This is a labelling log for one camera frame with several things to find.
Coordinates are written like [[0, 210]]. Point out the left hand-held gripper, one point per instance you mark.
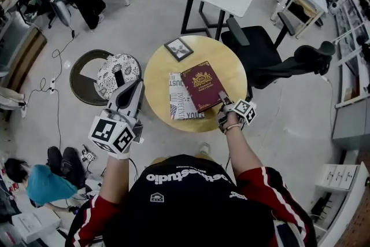
[[125, 95]]

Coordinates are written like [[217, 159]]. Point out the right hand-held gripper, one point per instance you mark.
[[244, 111]]

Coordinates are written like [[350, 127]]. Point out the dark red book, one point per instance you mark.
[[202, 85]]

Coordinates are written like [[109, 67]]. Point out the white newsprint book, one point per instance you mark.
[[179, 101]]

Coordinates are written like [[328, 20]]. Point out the person's left forearm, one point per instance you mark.
[[115, 179]]

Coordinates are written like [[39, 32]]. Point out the person's right forearm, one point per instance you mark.
[[241, 150]]

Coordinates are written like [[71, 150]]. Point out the person's right hand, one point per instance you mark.
[[233, 120]]

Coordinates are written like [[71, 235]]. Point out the black phone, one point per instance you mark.
[[119, 78]]

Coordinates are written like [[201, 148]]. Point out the floral patterned seat cushion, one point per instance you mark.
[[108, 78]]

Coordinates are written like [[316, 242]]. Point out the round wicker chair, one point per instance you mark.
[[84, 86]]

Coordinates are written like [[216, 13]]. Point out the round wooden table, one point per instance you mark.
[[162, 72]]

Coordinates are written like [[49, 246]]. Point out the black office chair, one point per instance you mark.
[[254, 52]]

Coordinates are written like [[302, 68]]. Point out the white wristband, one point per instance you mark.
[[120, 155]]

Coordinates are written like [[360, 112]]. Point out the white power strip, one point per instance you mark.
[[52, 86]]

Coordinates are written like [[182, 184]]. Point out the person's black and red shirt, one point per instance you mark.
[[188, 205]]

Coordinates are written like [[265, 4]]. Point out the white shelf unit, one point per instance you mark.
[[338, 191]]

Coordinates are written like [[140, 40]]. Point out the white flat box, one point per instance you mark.
[[34, 224]]

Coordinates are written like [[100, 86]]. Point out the black picture frame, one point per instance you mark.
[[178, 49]]

